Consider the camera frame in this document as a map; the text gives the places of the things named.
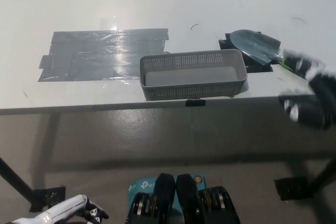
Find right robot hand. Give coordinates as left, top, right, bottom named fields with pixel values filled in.
left=278, top=49, right=336, bottom=131

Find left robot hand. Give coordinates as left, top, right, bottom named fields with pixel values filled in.
left=10, top=194, right=110, bottom=224

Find garden trowel green black handle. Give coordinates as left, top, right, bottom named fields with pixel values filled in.
left=228, top=29, right=299, bottom=72

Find black tape patch on desk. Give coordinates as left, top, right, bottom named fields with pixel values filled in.
left=218, top=33, right=282, bottom=74

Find black floor tape patch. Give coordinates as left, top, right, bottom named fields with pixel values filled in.
left=273, top=176, right=314, bottom=201
left=28, top=186, right=66, bottom=213

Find black table leg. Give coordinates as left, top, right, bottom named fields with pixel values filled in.
left=0, top=155, right=36, bottom=199
left=310, top=155, right=336, bottom=191

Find teal router box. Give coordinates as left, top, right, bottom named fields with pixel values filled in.
left=128, top=173, right=208, bottom=214

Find small black tape strip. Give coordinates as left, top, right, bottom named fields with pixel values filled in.
left=185, top=99, right=206, bottom=108

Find grey perforated plastic basket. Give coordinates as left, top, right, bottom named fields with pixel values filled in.
left=140, top=49, right=248, bottom=101

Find grey duct tape patch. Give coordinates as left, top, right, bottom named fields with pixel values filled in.
left=36, top=27, right=171, bottom=83

